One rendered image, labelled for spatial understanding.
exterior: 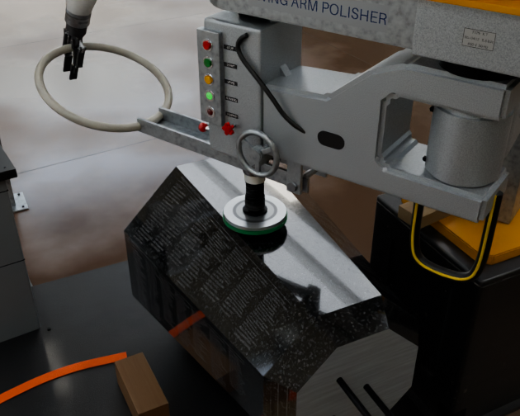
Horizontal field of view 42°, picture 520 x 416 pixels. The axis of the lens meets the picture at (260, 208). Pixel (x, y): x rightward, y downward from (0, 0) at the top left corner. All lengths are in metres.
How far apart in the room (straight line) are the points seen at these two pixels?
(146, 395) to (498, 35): 1.82
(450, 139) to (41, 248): 2.56
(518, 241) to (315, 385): 0.90
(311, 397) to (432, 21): 1.08
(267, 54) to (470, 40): 0.59
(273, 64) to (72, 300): 1.80
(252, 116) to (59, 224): 2.16
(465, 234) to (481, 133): 0.80
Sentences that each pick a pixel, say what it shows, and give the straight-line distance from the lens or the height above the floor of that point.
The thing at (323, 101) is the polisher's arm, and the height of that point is 1.38.
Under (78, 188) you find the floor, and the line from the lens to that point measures 4.22.
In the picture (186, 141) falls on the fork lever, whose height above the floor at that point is 1.09.
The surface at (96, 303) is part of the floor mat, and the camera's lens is 3.29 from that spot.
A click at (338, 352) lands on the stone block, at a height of 0.75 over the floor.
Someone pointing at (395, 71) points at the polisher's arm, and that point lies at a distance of 1.68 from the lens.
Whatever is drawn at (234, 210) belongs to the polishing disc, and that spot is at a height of 0.88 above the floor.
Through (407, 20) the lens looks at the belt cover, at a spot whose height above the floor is 1.64.
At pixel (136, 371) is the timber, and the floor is 0.14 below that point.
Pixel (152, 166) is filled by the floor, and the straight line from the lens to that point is 4.37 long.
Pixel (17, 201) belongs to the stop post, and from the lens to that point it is 4.18.
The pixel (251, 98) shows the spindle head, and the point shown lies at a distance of 1.92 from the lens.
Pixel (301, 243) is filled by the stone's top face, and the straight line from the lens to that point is 2.20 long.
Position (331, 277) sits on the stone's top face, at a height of 0.82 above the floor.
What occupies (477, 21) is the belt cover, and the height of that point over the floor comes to 1.67.
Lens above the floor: 2.10
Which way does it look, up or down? 33 degrees down
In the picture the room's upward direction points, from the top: straight up
